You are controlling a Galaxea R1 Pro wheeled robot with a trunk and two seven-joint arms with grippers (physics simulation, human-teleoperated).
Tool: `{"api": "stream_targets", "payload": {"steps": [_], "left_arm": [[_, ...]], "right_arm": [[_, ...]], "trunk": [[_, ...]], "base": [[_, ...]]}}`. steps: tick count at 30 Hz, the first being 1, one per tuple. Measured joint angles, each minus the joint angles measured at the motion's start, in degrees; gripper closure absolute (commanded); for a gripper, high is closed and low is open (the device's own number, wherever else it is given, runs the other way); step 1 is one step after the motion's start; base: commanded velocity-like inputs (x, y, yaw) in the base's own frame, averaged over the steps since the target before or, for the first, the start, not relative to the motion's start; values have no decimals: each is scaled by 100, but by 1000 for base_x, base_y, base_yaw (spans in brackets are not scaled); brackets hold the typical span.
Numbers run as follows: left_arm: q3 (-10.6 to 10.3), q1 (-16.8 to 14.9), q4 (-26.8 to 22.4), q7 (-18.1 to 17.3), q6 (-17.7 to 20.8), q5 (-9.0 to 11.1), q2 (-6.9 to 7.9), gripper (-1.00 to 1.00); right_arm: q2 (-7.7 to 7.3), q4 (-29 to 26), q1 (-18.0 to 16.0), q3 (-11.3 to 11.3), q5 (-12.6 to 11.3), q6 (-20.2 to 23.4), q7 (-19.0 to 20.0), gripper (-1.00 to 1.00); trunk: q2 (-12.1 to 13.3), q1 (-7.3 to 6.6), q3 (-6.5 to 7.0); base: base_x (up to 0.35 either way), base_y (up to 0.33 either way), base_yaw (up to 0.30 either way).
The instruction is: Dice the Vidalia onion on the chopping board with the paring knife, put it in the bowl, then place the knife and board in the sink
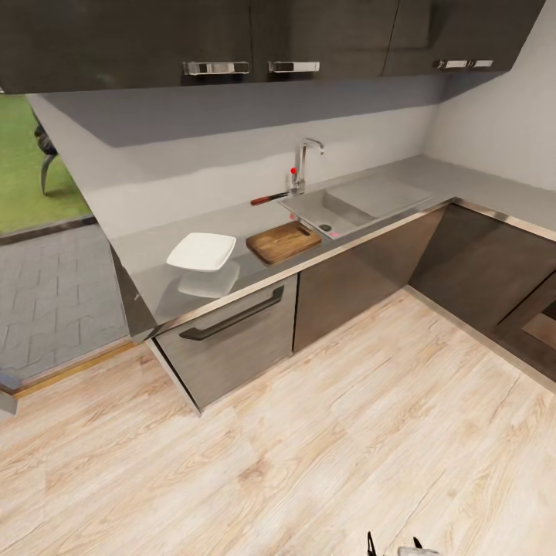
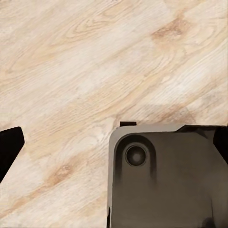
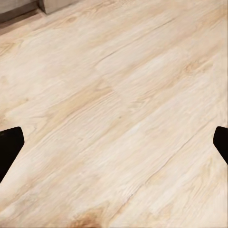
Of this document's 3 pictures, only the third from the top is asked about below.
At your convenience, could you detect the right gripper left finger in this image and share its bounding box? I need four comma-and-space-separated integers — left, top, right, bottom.
0, 126, 25, 183

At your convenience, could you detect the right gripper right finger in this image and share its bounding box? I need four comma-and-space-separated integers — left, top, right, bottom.
213, 126, 228, 165

